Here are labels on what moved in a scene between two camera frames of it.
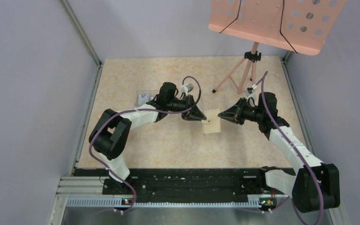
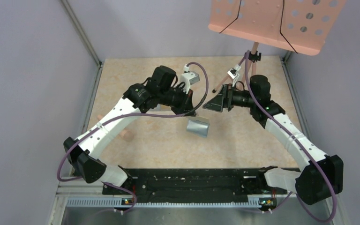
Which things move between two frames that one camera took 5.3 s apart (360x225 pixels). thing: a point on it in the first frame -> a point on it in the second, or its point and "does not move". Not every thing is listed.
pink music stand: (300, 26) does not move
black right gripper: (234, 114) -> (223, 99)
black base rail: (199, 186) does not move
